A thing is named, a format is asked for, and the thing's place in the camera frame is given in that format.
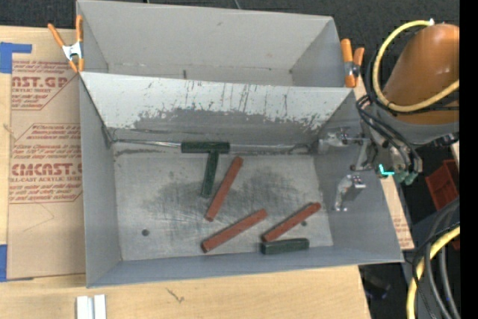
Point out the dark green flat block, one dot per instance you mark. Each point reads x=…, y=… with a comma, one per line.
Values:
x=210, y=175
x=203, y=147
x=284, y=246

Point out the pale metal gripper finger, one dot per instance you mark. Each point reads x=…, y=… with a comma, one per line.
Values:
x=334, y=140
x=345, y=192

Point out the grey metal bin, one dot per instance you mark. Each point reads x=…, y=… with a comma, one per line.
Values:
x=194, y=112

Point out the brown cardboard board red print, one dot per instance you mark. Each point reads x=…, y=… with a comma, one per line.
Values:
x=41, y=160

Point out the red-brown flat block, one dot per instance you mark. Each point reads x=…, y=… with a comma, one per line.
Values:
x=225, y=187
x=234, y=231
x=291, y=222

